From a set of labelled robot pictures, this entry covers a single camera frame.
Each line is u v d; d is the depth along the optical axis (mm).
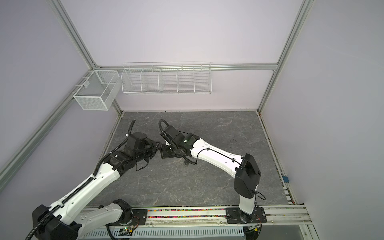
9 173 510
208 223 736
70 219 405
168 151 678
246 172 432
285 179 887
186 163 913
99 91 991
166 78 1011
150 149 679
